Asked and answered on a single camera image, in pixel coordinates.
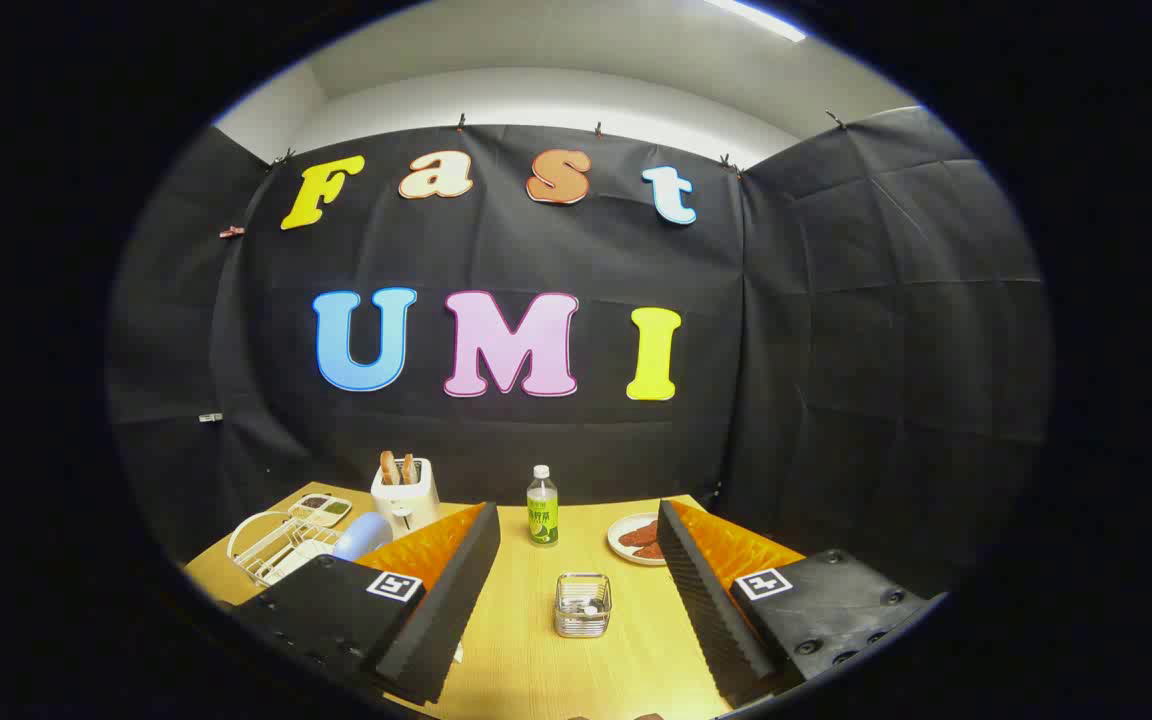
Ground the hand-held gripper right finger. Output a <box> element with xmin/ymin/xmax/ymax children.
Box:
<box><xmin>656</xmin><ymin>499</ymin><xmax>947</xmax><ymax>711</ymax></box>

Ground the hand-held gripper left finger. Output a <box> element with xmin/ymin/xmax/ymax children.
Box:
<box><xmin>233</xmin><ymin>502</ymin><xmax>502</xmax><ymax>707</ymax></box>

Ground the blue plate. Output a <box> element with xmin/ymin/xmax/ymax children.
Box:
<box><xmin>333</xmin><ymin>513</ymin><xmax>394</xmax><ymax>563</ymax></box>

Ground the metal wire basket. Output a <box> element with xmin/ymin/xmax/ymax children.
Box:
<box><xmin>554</xmin><ymin>573</ymin><xmax>613</xmax><ymax>639</ymax></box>

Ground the white wire dish rack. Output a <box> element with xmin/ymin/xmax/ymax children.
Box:
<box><xmin>227</xmin><ymin>510</ymin><xmax>347</xmax><ymax>587</ymax></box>

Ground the white round meat dish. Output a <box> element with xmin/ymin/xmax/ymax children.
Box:
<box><xmin>607</xmin><ymin>513</ymin><xmax>672</xmax><ymax>567</ymax></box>

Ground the white divided seasoning dish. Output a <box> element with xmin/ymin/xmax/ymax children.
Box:
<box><xmin>288</xmin><ymin>494</ymin><xmax>353</xmax><ymax>529</ymax></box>

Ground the white toaster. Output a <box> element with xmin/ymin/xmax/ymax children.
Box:
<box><xmin>371</xmin><ymin>458</ymin><xmax>442</xmax><ymax>539</ymax></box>

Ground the green label drink bottle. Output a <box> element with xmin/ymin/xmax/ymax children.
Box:
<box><xmin>526</xmin><ymin>465</ymin><xmax>560</xmax><ymax>547</ymax></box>

